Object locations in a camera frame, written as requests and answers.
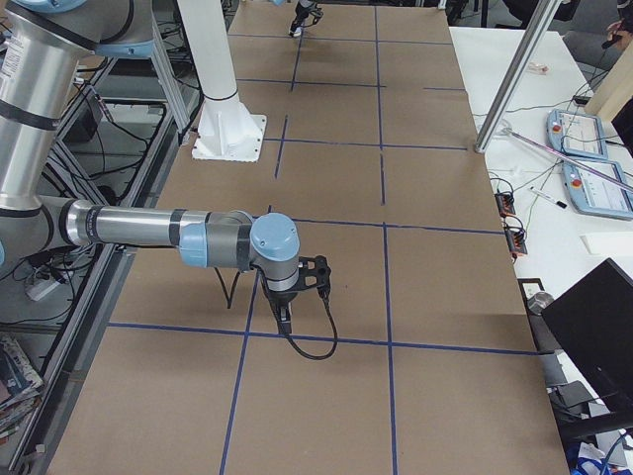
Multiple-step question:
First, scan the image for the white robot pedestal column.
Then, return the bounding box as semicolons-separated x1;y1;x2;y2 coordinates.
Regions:
178;0;267;162

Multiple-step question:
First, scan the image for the upper blue teach pendant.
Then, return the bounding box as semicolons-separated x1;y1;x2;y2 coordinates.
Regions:
546;109;608;159

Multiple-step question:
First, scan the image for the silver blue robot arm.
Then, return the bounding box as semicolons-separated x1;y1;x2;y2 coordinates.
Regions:
1;1;305;334

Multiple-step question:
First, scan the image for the upper orange black connector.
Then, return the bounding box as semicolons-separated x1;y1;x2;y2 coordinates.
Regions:
495;193;515;218

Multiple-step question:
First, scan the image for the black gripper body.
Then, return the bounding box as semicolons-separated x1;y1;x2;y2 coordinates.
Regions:
290;0;322;31
267;290;295;317

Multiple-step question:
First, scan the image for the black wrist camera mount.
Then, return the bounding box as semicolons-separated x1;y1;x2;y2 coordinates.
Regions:
291;255;331;297

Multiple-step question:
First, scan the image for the black white marker pen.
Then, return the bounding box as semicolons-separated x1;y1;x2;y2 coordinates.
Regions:
530;187;568;209

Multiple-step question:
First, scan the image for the grey metal cylinder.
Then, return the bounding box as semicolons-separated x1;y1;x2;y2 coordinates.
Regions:
527;291;554;316

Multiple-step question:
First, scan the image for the lower blue teach pendant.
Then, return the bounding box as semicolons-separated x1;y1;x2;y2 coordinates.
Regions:
562;162;632;221

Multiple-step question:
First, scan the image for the white foam block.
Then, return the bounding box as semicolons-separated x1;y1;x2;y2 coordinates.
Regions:
581;232;633;256

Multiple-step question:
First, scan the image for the blue teach pendant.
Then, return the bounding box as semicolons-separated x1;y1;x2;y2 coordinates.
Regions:
562;162;632;221
546;109;608;159

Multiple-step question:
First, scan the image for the orange black connector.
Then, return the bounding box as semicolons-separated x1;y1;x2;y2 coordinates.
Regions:
495;193;515;218
503;225;528;258

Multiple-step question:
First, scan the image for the lower orange black connector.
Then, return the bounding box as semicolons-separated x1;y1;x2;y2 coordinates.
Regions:
503;225;528;258

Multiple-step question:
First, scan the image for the black looping camera cable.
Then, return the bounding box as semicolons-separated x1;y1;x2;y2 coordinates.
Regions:
276;290;339;359

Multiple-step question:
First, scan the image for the long metal rod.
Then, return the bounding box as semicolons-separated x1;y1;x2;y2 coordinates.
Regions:
499;127;633;193

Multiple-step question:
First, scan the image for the aluminium frame strut left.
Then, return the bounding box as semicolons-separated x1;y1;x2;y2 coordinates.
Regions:
150;18;189;135

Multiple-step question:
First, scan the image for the small white plastic part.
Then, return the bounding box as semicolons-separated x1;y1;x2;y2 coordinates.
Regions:
526;61;549;75

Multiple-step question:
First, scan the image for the black laptop monitor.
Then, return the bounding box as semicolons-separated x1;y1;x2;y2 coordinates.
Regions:
542;258;632;412

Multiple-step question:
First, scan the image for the aluminium frame post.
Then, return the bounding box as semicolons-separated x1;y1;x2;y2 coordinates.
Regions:
474;0;561;153

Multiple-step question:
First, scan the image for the white power strip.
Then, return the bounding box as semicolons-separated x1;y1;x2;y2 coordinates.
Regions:
25;278;61;302

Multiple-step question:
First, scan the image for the stack of magazines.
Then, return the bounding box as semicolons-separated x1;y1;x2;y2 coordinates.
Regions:
1;332;45;443

